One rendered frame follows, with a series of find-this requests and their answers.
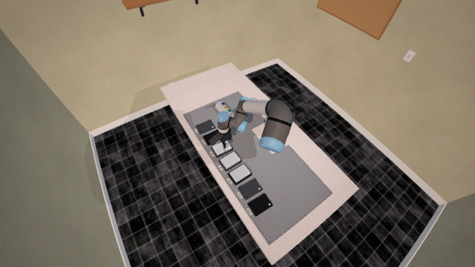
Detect white operator button panel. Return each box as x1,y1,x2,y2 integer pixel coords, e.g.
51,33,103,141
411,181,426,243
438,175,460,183
212,102,235,117

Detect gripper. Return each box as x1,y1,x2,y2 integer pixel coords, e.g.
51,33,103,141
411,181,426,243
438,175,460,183
218,128,232,151

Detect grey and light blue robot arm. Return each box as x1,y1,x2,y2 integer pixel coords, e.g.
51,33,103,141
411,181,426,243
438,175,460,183
209,96,292,153

